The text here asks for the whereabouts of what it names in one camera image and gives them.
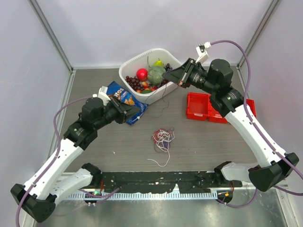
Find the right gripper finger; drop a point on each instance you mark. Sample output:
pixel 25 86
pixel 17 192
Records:
pixel 184 65
pixel 177 76

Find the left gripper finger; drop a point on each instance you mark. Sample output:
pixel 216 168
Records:
pixel 130 111
pixel 122 104

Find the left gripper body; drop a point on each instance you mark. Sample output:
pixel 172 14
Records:
pixel 115 112

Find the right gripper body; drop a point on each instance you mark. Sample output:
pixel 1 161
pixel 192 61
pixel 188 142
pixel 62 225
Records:
pixel 194 76

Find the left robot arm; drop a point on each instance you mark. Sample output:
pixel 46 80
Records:
pixel 40 195

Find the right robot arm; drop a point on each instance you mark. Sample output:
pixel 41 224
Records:
pixel 273 163

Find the dark grape bunch right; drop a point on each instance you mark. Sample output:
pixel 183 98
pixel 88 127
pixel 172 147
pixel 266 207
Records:
pixel 161 81

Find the blue Doritos chip bag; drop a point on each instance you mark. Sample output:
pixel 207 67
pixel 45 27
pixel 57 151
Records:
pixel 125 96

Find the green melon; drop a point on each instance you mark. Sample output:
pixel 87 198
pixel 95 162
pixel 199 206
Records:
pixel 152 74

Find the yellow green pear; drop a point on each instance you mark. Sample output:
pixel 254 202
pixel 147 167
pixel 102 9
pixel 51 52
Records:
pixel 158 63

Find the dark red grape bunch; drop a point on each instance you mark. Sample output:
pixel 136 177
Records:
pixel 134 83

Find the red bin left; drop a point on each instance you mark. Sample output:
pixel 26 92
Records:
pixel 197 106

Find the red bin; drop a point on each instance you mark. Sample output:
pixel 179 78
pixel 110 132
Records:
pixel 214 116
pixel 197 106
pixel 251 104

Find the red apple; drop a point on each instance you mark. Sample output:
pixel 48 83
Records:
pixel 142 74

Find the white plastic basket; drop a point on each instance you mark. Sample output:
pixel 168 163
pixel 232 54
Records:
pixel 150 93

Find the red bin middle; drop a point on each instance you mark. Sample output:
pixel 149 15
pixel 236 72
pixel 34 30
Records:
pixel 214 116

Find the red bin right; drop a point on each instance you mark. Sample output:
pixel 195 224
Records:
pixel 251 104

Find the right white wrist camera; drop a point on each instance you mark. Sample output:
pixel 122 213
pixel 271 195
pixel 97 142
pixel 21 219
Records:
pixel 202 52

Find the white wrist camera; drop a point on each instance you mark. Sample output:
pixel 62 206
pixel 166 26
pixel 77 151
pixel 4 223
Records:
pixel 202 52
pixel 102 94

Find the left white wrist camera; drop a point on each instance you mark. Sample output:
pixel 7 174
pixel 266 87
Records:
pixel 102 94

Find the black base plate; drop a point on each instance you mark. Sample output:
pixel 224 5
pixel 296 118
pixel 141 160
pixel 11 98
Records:
pixel 161 182

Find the white slotted cable duct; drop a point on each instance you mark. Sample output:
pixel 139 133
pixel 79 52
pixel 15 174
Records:
pixel 175 195

